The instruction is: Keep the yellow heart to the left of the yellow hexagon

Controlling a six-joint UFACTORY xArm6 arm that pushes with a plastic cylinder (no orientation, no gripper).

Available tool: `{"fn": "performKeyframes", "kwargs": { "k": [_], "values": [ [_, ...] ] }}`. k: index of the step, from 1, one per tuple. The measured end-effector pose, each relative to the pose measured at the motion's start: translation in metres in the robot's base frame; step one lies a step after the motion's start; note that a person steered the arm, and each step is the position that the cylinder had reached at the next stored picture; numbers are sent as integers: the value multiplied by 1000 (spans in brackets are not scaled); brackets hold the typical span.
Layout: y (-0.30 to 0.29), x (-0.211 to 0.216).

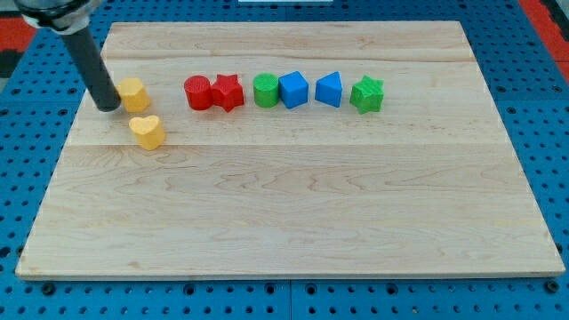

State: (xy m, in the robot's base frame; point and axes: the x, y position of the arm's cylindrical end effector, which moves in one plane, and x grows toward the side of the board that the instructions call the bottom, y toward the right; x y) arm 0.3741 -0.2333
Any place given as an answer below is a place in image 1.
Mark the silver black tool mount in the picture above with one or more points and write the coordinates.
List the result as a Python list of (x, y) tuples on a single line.
[(64, 17)]

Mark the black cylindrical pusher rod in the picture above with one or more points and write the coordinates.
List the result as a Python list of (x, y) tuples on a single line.
[(85, 54)]

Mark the yellow hexagon block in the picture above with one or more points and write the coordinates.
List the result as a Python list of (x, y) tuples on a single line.
[(133, 95)]

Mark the yellow heart block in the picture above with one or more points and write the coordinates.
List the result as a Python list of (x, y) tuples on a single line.
[(148, 131)]

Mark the red cylinder block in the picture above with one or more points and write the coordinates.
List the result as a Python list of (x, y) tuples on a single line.
[(198, 92)]

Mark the red star block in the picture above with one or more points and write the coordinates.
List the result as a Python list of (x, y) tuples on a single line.
[(227, 92)]

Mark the light wooden board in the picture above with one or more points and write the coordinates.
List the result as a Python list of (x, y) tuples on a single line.
[(429, 187)]

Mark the green cylinder block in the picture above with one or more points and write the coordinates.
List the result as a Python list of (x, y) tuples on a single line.
[(266, 90)]

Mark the blue cube block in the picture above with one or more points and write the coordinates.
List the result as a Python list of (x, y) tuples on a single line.
[(293, 89)]

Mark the blue triangle block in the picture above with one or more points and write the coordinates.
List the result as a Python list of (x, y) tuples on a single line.
[(329, 89)]

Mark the green star block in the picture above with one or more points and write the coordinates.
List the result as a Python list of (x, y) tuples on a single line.
[(367, 95)]

